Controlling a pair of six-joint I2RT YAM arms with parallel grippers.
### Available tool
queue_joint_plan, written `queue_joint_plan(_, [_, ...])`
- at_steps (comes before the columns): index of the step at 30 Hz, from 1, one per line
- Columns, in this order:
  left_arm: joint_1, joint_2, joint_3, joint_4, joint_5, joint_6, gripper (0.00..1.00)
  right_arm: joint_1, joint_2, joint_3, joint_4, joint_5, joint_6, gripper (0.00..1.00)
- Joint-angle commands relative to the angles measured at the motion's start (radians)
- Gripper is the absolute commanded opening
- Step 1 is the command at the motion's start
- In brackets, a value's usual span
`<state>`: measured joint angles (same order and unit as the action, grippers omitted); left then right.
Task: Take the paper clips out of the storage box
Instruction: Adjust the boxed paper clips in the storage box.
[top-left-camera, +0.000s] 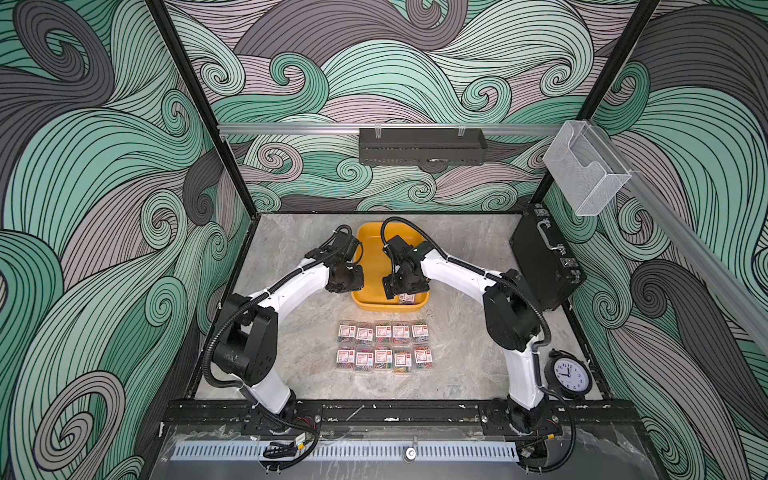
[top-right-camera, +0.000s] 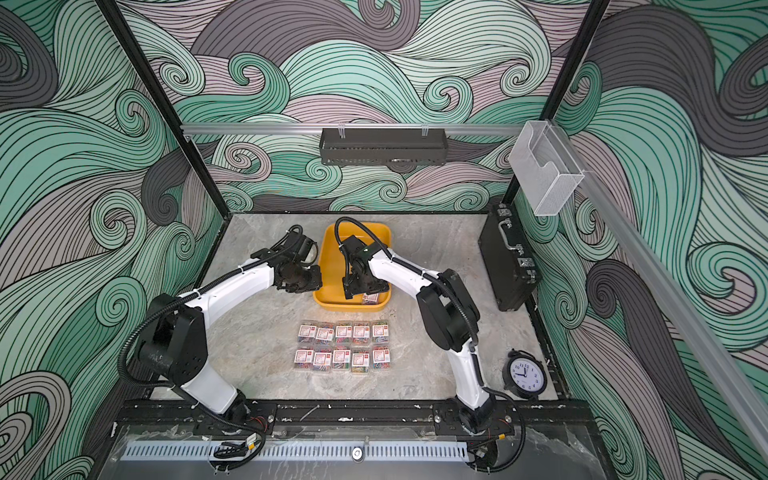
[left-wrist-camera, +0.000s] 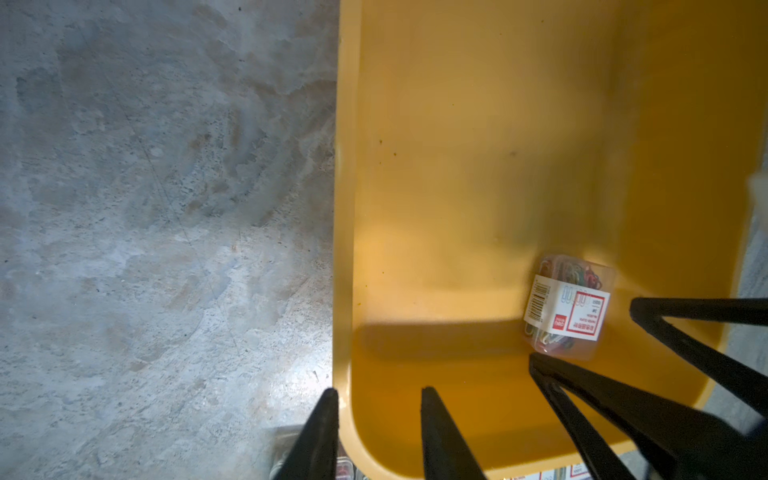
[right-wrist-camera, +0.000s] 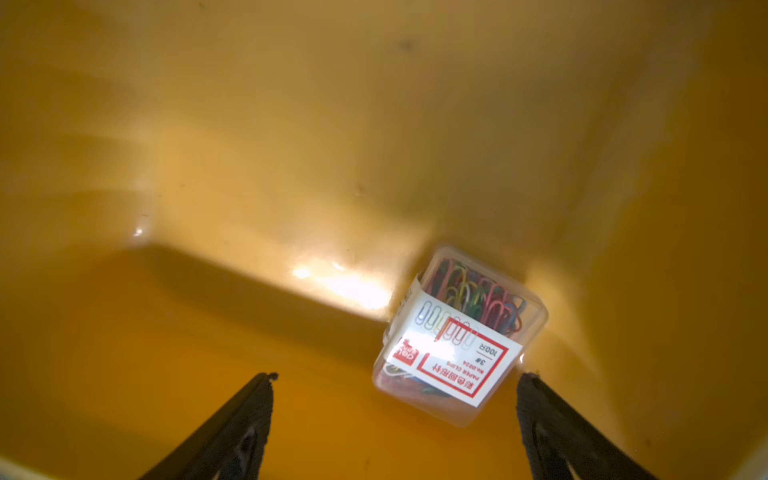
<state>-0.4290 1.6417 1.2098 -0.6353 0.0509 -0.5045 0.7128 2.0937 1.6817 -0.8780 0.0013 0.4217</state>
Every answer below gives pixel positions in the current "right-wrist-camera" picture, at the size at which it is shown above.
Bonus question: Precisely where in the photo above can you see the yellow plastic storage tray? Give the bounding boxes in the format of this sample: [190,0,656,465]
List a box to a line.
[1,1,767,479]

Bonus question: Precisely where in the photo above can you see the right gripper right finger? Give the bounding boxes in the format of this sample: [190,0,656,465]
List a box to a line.
[516,373,654,480]

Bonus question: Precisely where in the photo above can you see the paper clip box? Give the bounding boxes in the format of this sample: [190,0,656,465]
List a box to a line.
[373,247,548,427]

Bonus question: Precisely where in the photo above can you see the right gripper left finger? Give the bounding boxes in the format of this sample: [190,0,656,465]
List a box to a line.
[142,373,278,479]

